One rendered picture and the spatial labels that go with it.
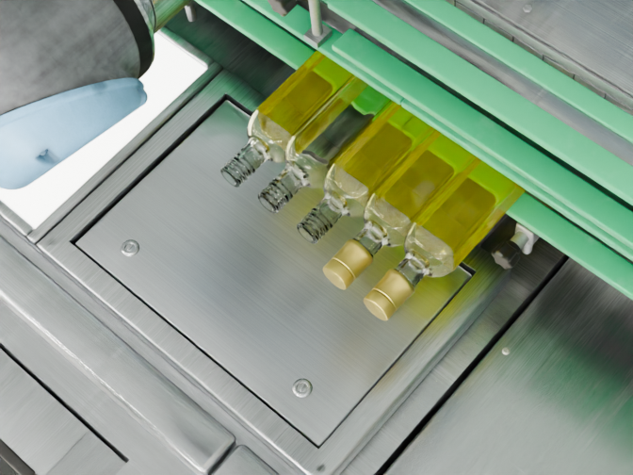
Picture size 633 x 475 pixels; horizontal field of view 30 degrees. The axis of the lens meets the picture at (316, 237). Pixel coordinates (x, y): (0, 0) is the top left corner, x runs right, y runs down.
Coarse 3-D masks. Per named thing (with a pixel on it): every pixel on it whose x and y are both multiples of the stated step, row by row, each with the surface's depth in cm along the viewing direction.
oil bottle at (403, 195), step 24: (432, 144) 129; (456, 144) 129; (408, 168) 128; (432, 168) 128; (456, 168) 128; (384, 192) 127; (408, 192) 127; (432, 192) 127; (384, 216) 126; (408, 216) 126
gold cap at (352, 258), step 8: (352, 240) 126; (344, 248) 126; (352, 248) 125; (360, 248) 125; (336, 256) 125; (344, 256) 125; (352, 256) 125; (360, 256) 125; (368, 256) 126; (328, 264) 125; (336, 264) 125; (344, 264) 125; (352, 264) 125; (360, 264) 125; (368, 264) 126; (328, 272) 126; (336, 272) 124; (344, 272) 124; (352, 272) 125; (360, 272) 126; (336, 280) 125; (344, 280) 124; (352, 280) 125; (344, 288) 126
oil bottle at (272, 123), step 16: (304, 64) 136; (320, 64) 136; (336, 64) 136; (288, 80) 135; (304, 80) 135; (320, 80) 135; (336, 80) 135; (272, 96) 134; (288, 96) 134; (304, 96) 134; (320, 96) 134; (256, 112) 133; (272, 112) 133; (288, 112) 133; (304, 112) 133; (256, 128) 133; (272, 128) 132; (288, 128) 132; (272, 144) 132; (272, 160) 135
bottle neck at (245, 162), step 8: (248, 144) 133; (256, 144) 133; (240, 152) 133; (248, 152) 133; (256, 152) 133; (264, 152) 133; (232, 160) 132; (240, 160) 132; (248, 160) 132; (256, 160) 133; (264, 160) 134; (224, 168) 132; (232, 168) 132; (240, 168) 132; (248, 168) 132; (256, 168) 133; (224, 176) 134; (232, 176) 132; (240, 176) 132; (248, 176) 133; (232, 184) 134; (240, 184) 132
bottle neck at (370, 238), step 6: (366, 228) 127; (372, 228) 127; (360, 234) 127; (366, 234) 126; (372, 234) 126; (378, 234) 126; (360, 240) 126; (366, 240) 126; (372, 240) 126; (378, 240) 126; (384, 240) 127; (366, 246) 126; (372, 246) 126; (378, 246) 127; (372, 252) 126
